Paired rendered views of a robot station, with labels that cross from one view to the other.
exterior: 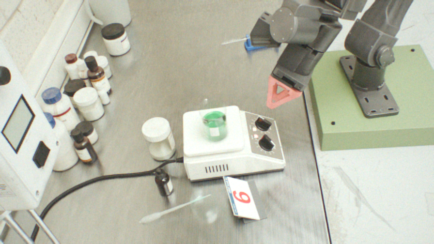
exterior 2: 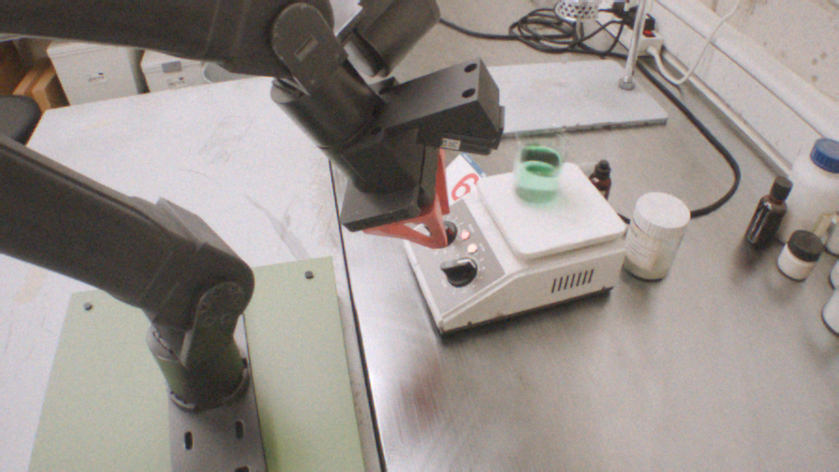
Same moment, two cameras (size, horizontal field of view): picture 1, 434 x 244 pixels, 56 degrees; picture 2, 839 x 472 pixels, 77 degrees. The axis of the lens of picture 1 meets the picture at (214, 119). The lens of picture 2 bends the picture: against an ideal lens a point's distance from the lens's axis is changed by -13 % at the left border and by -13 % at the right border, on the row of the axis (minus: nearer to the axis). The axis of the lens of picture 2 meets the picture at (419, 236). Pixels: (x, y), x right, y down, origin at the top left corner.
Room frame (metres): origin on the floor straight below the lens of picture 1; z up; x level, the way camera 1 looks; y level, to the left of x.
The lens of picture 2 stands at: (0.97, -0.28, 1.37)
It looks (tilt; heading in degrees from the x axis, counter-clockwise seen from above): 43 degrees down; 160
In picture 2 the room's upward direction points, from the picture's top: straight up
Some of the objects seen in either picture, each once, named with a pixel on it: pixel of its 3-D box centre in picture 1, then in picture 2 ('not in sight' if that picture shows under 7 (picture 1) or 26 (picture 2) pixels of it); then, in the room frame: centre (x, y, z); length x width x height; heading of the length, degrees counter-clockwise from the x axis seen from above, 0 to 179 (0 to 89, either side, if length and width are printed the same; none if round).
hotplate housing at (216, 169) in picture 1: (227, 142); (521, 243); (0.58, -0.02, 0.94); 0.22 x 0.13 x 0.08; 87
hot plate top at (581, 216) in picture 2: (212, 129); (549, 206); (0.58, 0.01, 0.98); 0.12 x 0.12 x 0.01; 87
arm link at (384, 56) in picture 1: (371, 48); (183, 290); (0.65, -0.34, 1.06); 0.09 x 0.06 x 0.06; 23
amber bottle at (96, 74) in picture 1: (96, 75); not in sight; (0.87, 0.28, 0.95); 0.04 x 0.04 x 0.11
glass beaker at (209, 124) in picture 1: (213, 121); (541, 166); (0.57, 0.00, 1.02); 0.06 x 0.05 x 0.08; 20
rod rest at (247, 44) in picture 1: (262, 38); not in sight; (0.96, -0.17, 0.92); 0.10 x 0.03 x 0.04; 94
